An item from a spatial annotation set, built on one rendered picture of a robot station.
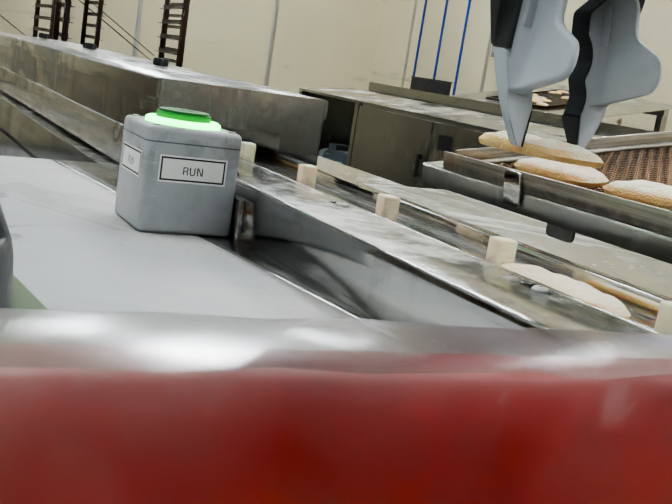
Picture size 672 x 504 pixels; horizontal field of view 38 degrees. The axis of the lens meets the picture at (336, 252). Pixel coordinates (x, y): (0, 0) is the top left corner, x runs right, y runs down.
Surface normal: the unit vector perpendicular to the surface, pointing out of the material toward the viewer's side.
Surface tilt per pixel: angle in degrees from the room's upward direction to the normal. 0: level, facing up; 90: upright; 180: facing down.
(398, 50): 90
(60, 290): 0
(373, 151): 90
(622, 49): 96
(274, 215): 90
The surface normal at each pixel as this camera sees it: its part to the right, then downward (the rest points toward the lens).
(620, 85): -0.87, 0.06
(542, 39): -0.87, -0.15
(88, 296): 0.15, -0.97
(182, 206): 0.44, 0.23
